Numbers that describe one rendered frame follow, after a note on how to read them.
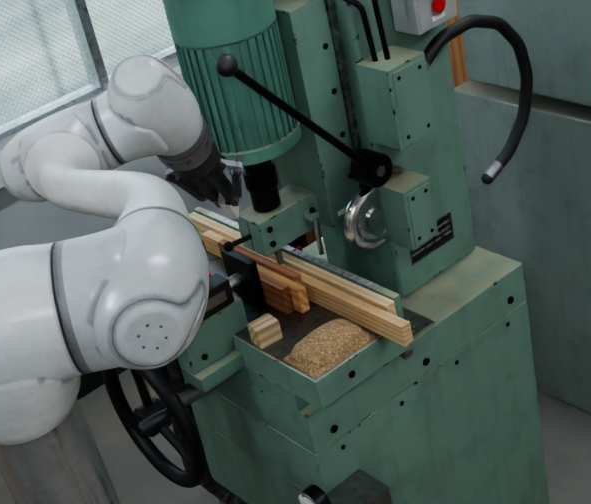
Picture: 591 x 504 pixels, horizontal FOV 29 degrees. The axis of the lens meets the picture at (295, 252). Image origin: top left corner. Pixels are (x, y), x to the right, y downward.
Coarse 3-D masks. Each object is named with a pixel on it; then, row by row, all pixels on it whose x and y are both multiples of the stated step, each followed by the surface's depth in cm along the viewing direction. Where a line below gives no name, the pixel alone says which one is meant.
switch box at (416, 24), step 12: (396, 0) 192; (408, 0) 190; (420, 0) 190; (432, 0) 191; (396, 12) 193; (408, 12) 191; (420, 12) 190; (432, 12) 192; (444, 12) 194; (456, 12) 196; (396, 24) 195; (408, 24) 192; (420, 24) 191; (432, 24) 193
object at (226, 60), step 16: (224, 64) 170; (240, 80) 174; (272, 96) 178; (288, 112) 181; (320, 128) 187; (336, 144) 190; (352, 160) 197; (368, 160) 195; (384, 160) 196; (352, 176) 198; (368, 176) 195; (384, 176) 197
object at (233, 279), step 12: (228, 252) 208; (228, 264) 209; (240, 264) 205; (252, 264) 203; (228, 276) 211; (240, 276) 207; (252, 276) 204; (240, 288) 210; (252, 288) 206; (252, 300) 208; (264, 300) 207
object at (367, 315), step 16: (208, 240) 226; (320, 288) 201; (336, 288) 200; (320, 304) 203; (336, 304) 199; (352, 304) 195; (368, 304) 194; (352, 320) 197; (368, 320) 193; (384, 320) 189; (400, 320) 188; (384, 336) 192; (400, 336) 188
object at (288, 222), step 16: (288, 192) 207; (304, 192) 206; (288, 208) 202; (304, 208) 205; (240, 224) 204; (256, 224) 199; (272, 224) 201; (288, 224) 203; (304, 224) 206; (256, 240) 202; (272, 240) 202; (288, 240) 204
